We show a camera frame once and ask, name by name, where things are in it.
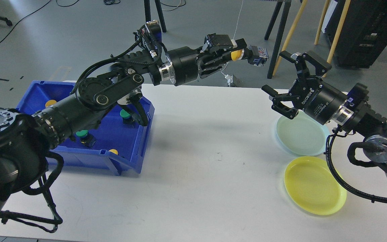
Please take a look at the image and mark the light green plate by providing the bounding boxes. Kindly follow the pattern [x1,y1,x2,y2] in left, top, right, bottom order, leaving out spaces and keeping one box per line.
[275,111,330,156]

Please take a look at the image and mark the blue plastic bin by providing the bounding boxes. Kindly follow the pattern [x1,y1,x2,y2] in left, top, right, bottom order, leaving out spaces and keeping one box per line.
[16,81,155,176]

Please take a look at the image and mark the black cabinet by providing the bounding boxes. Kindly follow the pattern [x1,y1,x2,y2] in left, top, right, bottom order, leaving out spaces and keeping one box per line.
[334,0,387,68]

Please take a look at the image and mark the yellow push button front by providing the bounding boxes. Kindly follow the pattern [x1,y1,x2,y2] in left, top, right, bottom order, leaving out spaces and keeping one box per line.
[109,149,119,155]

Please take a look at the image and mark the black stand legs right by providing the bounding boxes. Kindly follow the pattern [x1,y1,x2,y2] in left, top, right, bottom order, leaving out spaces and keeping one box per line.
[264,0,292,79]

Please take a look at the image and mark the black floor cable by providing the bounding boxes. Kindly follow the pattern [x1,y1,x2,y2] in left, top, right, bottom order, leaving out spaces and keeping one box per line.
[0,0,80,59]

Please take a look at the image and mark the green push button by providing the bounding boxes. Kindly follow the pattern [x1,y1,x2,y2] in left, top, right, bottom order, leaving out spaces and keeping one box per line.
[75,130,96,148]
[120,109,135,125]

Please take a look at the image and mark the yellow wooden pole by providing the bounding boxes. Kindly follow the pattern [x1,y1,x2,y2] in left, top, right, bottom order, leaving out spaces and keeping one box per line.
[314,0,351,64]
[272,0,308,77]

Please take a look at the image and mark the black stand legs left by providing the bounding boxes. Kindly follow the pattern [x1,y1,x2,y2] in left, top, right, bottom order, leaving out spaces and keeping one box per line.
[144,0,167,33]

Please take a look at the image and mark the yellow plate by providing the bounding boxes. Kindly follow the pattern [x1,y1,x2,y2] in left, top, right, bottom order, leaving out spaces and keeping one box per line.
[284,156,347,216]

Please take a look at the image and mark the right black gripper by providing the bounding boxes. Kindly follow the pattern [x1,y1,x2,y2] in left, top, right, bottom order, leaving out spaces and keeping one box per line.
[261,50,347,125]

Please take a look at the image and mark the black stand legs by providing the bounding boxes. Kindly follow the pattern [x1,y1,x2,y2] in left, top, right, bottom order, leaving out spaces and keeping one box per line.
[264,0,292,79]
[144,0,167,33]

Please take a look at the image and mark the white power adapter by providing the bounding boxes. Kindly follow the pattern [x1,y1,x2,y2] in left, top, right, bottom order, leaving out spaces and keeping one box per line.
[224,75,241,87]

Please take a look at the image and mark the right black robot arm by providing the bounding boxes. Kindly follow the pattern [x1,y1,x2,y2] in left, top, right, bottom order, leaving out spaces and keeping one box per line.
[262,51,387,203]

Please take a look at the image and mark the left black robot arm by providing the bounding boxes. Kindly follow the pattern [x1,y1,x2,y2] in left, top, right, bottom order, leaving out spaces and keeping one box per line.
[0,21,254,233]

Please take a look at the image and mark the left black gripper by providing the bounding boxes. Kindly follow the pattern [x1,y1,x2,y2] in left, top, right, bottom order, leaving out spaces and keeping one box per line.
[162,34,247,86]

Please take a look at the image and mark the white cable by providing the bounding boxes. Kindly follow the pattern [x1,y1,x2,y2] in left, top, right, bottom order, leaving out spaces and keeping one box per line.
[221,0,244,76]

